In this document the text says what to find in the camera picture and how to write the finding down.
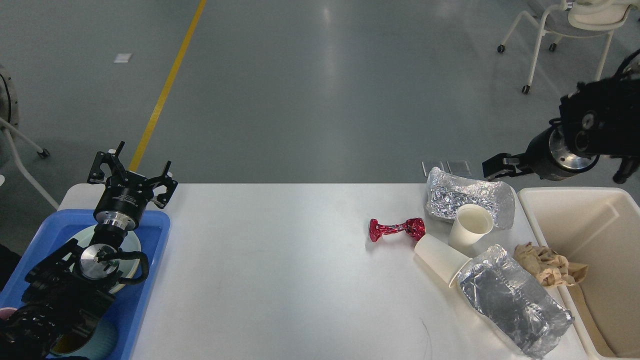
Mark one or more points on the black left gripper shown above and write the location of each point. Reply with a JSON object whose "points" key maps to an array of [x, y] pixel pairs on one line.
{"points": [[126, 195]]}

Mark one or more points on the white paper cup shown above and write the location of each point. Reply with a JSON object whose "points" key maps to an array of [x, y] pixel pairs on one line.
{"points": [[471, 223], [446, 261]]}

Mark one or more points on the grey floor plate right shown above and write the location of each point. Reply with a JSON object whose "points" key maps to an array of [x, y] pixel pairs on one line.
{"points": [[459, 168]]}

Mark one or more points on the white rolling chair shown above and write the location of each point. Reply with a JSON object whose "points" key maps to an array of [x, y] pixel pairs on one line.
{"points": [[578, 19]]}

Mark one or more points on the teal mug yellow inside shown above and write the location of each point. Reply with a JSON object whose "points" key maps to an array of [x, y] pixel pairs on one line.
{"points": [[97, 346]]}

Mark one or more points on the grey floor plate left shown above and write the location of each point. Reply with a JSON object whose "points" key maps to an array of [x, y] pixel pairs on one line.
{"points": [[427, 166]]}

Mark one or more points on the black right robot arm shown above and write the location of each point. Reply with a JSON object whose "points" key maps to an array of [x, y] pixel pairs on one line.
{"points": [[599, 119]]}

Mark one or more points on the brown paper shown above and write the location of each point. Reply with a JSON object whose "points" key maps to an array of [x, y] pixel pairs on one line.
{"points": [[548, 267]]}

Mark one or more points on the white floor tag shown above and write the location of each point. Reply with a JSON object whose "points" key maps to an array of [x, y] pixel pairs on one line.
{"points": [[122, 58]]}

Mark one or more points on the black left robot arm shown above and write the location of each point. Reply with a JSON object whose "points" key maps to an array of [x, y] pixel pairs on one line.
{"points": [[69, 291]]}

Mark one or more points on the cream plastic bin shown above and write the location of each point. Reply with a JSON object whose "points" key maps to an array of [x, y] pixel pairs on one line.
{"points": [[599, 227]]}

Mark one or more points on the white chair left edge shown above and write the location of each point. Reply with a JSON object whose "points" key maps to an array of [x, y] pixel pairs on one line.
{"points": [[10, 119]]}

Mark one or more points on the green plate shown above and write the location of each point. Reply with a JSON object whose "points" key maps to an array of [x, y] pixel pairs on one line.
{"points": [[132, 245]]}

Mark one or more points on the aluminium foil tray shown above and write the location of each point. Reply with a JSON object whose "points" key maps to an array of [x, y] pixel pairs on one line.
{"points": [[525, 316]]}

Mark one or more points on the grey floor plate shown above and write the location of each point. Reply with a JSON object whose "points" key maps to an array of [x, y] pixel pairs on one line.
{"points": [[427, 166], [459, 168]]}

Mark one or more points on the pink mug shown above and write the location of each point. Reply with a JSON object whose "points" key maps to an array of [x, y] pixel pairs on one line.
{"points": [[6, 312]]}

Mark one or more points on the aluminium foil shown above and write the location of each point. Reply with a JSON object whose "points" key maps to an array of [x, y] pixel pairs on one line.
{"points": [[447, 193]]}

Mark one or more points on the red foil candy wrapper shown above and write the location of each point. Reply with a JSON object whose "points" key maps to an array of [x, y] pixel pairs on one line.
{"points": [[414, 227]]}

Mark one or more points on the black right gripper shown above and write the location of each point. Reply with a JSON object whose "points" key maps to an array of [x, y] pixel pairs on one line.
{"points": [[548, 156]]}

